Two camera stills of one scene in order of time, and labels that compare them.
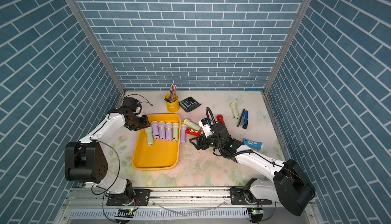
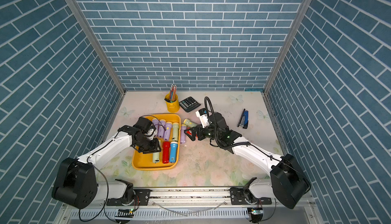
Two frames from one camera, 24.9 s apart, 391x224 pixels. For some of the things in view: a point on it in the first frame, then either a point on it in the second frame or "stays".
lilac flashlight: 168,131 stays
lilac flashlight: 183,130 stays
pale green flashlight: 234,110 to 156,157
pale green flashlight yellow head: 175,131 stays
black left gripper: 145,123 to 155,147
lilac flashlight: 162,128 stays
